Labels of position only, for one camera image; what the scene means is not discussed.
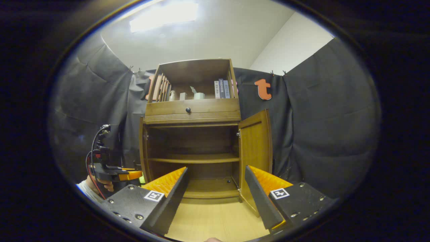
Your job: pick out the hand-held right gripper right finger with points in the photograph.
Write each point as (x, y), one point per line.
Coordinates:
(260, 198)

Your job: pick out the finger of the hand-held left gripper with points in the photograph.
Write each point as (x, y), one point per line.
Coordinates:
(131, 175)

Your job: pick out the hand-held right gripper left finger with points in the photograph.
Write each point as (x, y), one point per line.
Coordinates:
(174, 201)

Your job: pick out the wooden shoe cabinet door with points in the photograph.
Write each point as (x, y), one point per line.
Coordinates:
(255, 151)
(142, 151)

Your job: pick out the wooden double-door shoe cabinet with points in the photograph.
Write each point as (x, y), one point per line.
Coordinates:
(198, 70)

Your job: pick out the small glass jar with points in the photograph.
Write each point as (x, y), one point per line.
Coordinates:
(172, 95)

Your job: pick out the small grey box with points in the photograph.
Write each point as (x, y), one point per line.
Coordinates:
(183, 96)

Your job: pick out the black backdrop cloth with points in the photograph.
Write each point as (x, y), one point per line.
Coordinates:
(319, 117)

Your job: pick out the wooden drawer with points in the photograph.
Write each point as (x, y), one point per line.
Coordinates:
(208, 107)

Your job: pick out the pale green cup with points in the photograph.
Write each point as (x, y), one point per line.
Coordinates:
(199, 96)

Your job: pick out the dark blue shelf book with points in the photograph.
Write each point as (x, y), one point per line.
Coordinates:
(221, 89)

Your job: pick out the white shelf book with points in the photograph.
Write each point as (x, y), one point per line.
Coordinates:
(217, 89)

